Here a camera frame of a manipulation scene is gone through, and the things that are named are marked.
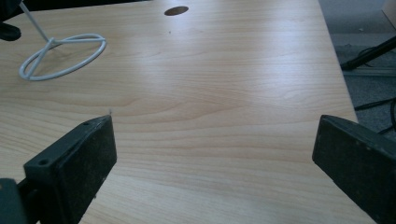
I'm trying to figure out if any black floor cable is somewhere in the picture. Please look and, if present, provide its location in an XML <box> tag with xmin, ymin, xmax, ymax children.
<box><xmin>354</xmin><ymin>97</ymin><xmax>396</xmax><ymax>112</ymax></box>
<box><xmin>377</xmin><ymin>99</ymin><xmax>396</xmax><ymax>135</ymax></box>

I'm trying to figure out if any beige wooden panel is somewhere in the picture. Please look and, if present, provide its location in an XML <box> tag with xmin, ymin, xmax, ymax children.
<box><xmin>381</xmin><ymin>0</ymin><xmax>396</xmax><ymax>29</ymax></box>

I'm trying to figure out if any white looped cable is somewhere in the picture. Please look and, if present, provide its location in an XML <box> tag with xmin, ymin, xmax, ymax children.
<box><xmin>19</xmin><ymin>2</ymin><xmax>107</xmax><ymax>82</ymax></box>

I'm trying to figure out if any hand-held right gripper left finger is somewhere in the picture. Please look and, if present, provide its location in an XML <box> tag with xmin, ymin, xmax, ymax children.
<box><xmin>23</xmin><ymin>114</ymin><xmax>118</xmax><ymax>224</ymax></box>

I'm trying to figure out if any black stand leg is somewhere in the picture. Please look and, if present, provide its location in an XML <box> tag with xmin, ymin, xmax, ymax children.
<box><xmin>339</xmin><ymin>35</ymin><xmax>396</xmax><ymax>72</ymax></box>

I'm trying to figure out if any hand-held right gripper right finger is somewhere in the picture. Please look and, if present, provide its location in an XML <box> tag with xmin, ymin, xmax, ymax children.
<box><xmin>311</xmin><ymin>114</ymin><xmax>396</xmax><ymax>224</ymax></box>

